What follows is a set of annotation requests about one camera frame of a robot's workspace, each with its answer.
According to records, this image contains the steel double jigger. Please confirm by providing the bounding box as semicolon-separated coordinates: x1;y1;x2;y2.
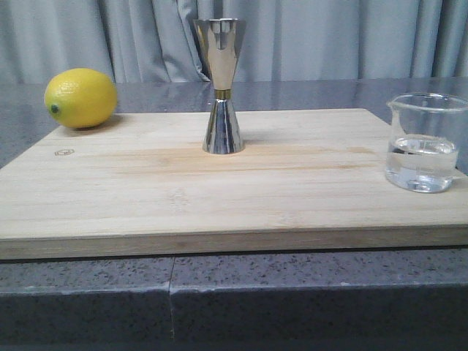
194;18;246;155

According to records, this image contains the clear glass beaker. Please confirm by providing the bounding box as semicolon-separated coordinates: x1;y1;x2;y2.
385;93;467;193

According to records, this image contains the wooden cutting board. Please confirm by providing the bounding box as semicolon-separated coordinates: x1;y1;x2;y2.
1;109;467;260

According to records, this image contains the grey curtain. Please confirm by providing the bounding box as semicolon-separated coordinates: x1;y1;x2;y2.
1;1;467;84

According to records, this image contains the yellow lemon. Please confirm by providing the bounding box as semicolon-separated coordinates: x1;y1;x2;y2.
44;68;118;129

